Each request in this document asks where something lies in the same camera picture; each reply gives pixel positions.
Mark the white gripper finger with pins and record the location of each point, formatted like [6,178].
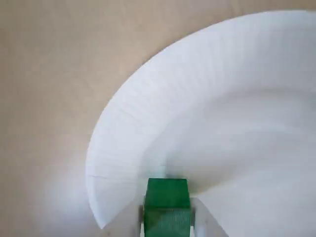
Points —
[207,222]
[142,222]

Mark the green cube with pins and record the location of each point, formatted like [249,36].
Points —
[168,207]

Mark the white paper plate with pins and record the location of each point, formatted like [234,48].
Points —
[222,98]

